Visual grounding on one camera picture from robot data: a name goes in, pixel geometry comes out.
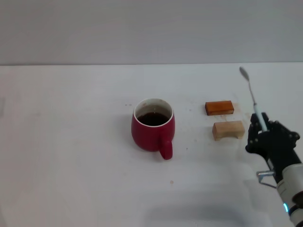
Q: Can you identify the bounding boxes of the light wooden spoon rest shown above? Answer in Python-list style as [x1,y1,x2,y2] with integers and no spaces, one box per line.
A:
[212,120,245,141]

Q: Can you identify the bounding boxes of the red ceramic coffee cup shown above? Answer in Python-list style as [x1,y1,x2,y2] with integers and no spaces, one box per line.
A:
[131,98,176,161]

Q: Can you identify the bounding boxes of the grey right gripper cable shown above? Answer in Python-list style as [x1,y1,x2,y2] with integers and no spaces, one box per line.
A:
[257,170,277,189]

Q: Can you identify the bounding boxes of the dark orange wooden block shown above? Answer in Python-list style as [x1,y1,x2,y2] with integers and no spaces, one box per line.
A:
[205,100,235,116]

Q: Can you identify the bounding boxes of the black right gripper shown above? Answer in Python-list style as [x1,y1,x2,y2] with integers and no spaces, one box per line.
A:
[245,113,303,184]

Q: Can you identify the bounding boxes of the metal spoon with blue handle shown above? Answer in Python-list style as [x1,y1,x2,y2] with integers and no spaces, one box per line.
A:
[239,66,269,132]

